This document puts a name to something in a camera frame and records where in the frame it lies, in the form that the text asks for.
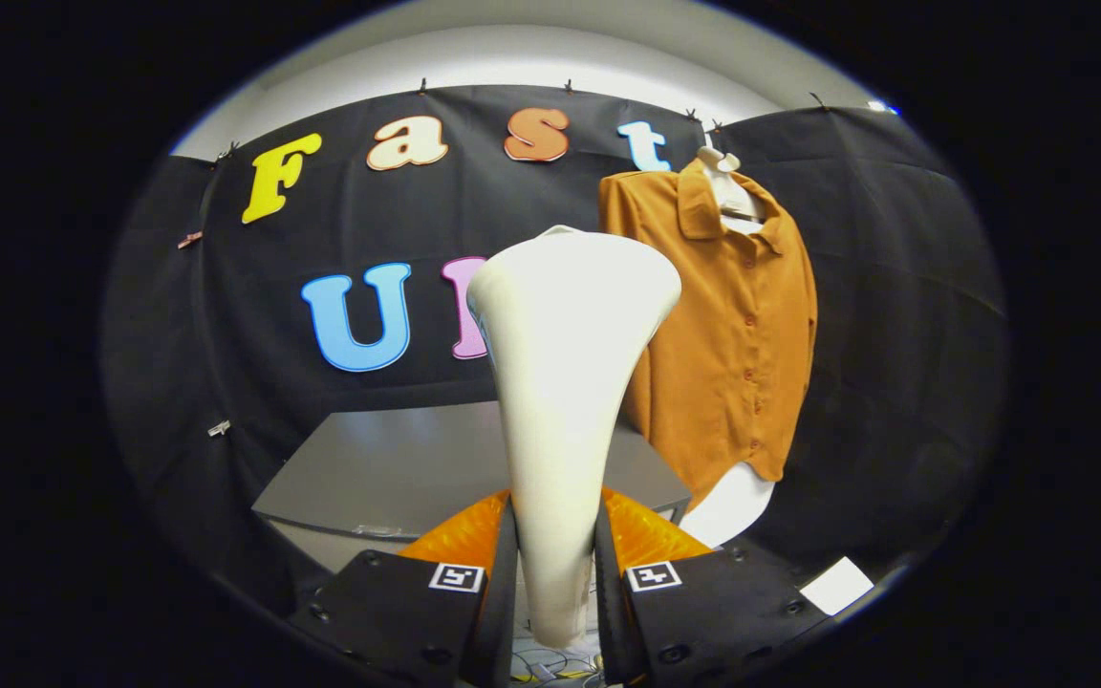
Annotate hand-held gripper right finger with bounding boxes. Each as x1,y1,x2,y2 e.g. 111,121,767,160
593,485,833,688

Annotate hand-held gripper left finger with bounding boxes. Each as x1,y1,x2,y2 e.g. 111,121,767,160
288,489,521,688

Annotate orange button-up shirt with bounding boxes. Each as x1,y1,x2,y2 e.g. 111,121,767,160
596,156,819,512

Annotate white ironing board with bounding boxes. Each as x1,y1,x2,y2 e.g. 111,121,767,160
680,463,777,548

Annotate grey cabinet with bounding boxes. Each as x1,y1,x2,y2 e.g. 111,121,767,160
252,399,693,584

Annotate black backdrop cloth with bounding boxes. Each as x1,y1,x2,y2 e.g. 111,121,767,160
99,84,1010,613

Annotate tangled floor cables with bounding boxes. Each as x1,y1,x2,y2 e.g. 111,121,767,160
510,650,604,684

